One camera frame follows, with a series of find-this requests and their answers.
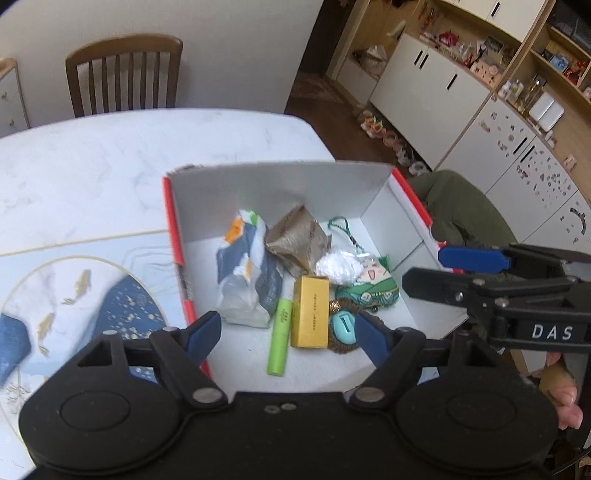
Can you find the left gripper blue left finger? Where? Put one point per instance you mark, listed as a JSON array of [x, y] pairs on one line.
[[179, 355]]

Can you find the green cylindrical tube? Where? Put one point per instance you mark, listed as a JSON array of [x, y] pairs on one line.
[[280, 338]]

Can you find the olive green jacket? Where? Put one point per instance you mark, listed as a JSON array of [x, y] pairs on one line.
[[462, 215]]

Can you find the white wardrobe cabinet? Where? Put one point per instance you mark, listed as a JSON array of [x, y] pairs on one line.
[[497, 91]]

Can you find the brown wooden chair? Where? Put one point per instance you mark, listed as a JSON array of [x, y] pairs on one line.
[[125, 73]]

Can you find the person's right hand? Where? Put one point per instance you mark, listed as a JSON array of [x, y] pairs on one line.
[[561, 388]]

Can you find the green cartoon plush keychain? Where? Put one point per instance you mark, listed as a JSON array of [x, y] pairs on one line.
[[375, 288]]

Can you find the white beads plastic bag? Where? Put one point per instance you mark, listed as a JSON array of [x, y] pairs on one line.
[[340, 267]]

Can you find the red white cardboard box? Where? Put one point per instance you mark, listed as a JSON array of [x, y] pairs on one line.
[[384, 216]]

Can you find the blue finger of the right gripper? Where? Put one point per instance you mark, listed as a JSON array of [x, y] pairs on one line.
[[473, 259], [443, 287]]

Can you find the yellow rectangular box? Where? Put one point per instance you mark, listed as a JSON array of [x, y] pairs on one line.
[[310, 314]]

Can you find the teal egg-shaped sharpener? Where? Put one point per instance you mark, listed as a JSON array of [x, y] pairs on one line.
[[343, 327]]

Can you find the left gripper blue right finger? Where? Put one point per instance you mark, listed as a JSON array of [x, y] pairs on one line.
[[396, 355]]

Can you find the silver foil snack bag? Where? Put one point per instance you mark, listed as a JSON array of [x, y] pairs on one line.
[[299, 241]]

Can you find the blue white tissue pack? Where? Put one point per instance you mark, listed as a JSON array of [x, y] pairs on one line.
[[249, 278]]

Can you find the blue patterned table mat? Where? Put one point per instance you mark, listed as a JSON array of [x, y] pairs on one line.
[[54, 300]]

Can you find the white wooden cabinet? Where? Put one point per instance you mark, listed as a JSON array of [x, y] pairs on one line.
[[13, 115]]

